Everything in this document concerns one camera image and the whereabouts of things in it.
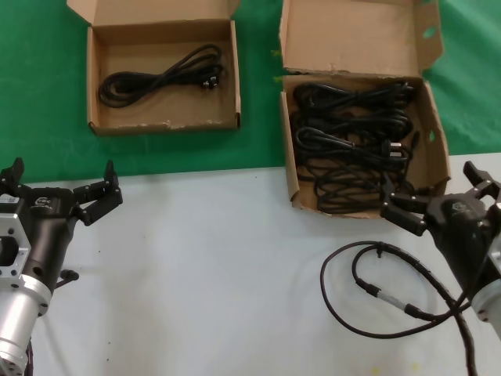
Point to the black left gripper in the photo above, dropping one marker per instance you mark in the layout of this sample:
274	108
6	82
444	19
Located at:
49	231

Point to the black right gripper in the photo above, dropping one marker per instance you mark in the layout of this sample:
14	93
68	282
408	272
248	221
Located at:
458	231

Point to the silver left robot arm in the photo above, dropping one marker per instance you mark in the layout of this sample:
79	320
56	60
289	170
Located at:
15	321

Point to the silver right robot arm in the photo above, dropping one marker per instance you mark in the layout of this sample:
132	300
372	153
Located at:
489	303

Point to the small brown cardboard box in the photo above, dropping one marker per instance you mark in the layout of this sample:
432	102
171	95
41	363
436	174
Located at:
164	111

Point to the large brown cardboard box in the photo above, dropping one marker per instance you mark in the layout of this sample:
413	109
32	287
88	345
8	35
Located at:
352	31

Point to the green table mat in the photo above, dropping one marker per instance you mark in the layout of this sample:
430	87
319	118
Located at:
39	78

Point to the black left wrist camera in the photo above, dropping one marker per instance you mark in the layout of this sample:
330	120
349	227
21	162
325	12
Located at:
8	207

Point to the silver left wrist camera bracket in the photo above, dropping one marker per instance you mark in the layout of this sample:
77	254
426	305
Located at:
13	227

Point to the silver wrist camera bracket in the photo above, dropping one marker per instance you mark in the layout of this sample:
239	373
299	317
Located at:
13	227
496	254

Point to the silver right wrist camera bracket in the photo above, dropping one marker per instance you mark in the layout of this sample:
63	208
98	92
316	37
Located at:
496	254

